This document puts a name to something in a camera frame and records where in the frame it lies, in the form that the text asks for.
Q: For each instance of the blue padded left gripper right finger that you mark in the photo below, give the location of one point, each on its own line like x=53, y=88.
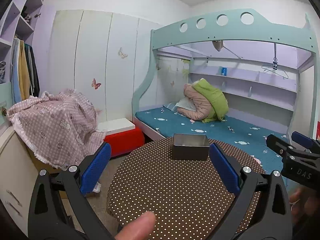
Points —
x=271, y=218

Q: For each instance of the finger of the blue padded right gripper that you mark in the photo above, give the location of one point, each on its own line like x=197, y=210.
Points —
x=282, y=148
x=307, y=142

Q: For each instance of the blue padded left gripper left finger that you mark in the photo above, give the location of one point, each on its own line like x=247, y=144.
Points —
x=47, y=217

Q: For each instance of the dark metal jewelry box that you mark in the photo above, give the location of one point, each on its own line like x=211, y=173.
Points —
x=190, y=147

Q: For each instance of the person's right hand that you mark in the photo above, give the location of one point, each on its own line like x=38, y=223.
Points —
x=298, y=201

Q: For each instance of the person's left hand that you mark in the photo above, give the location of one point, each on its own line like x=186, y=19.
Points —
x=138, y=229

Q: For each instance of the cream drawer cabinet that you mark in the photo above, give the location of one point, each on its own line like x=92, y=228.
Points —
x=18, y=176

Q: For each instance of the green quilted blanket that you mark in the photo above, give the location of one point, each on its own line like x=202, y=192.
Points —
x=218, y=102

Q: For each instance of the brown polka dot tablecloth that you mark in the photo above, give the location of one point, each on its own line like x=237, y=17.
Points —
x=187, y=197

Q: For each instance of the pink padded jacket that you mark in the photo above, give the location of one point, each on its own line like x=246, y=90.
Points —
x=203, y=108

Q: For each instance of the pink checked cloth cover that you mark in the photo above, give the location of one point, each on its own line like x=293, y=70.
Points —
x=60, y=130

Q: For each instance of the white pillow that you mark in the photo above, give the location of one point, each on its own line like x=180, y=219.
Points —
x=186, y=103

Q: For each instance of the red storage ottoman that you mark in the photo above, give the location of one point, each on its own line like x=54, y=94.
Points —
x=125, y=142

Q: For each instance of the white board on ottoman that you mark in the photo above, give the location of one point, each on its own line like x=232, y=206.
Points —
x=115, y=126

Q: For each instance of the blue candy print mattress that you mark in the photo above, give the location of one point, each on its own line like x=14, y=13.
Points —
x=245, y=136

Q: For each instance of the hanging clothes row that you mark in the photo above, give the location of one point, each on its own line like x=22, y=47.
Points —
x=23, y=72

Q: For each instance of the white wardrobe doors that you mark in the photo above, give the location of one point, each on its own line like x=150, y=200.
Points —
x=84, y=46

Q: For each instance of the lilac open shelf unit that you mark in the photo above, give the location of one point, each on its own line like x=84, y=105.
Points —
x=19, y=21

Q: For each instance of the lilac bed wall shelves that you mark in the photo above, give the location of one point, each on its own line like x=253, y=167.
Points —
x=255, y=85

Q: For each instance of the wire clothes hanger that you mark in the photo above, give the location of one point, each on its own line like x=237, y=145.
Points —
x=273, y=68

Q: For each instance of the teal bunk bed frame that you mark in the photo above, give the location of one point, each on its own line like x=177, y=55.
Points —
x=237, y=24

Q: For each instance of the pink butterfly wall sticker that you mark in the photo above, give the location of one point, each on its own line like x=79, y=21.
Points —
x=95, y=84

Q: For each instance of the pale butterfly wall sticker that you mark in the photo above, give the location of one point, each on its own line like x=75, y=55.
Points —
x=121, y=54

